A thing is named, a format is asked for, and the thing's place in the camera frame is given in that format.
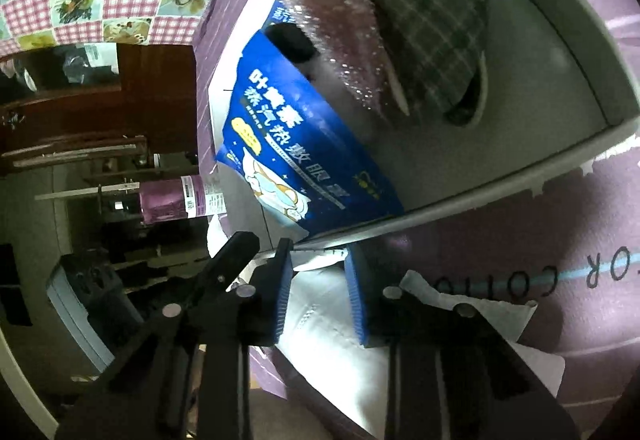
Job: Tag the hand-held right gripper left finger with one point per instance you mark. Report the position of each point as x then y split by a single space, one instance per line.
282 295

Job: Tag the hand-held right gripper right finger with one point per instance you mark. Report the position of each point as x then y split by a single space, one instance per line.
357 300

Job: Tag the white face mask pack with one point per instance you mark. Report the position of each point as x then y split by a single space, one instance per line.
320 315

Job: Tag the blue eye mask packet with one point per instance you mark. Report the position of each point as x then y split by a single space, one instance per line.
300 145
274 15

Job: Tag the white cardboard box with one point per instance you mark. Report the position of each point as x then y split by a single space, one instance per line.
540 70

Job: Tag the grey plaid cloth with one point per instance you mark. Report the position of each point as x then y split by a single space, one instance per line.
425 10

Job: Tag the purple canister with white label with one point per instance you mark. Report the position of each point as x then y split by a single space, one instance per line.
170 200

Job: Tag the grey plastic bin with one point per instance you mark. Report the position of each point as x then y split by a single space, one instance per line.
75 315

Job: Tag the dark wooden cabinet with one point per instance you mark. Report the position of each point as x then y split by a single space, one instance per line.
150 85

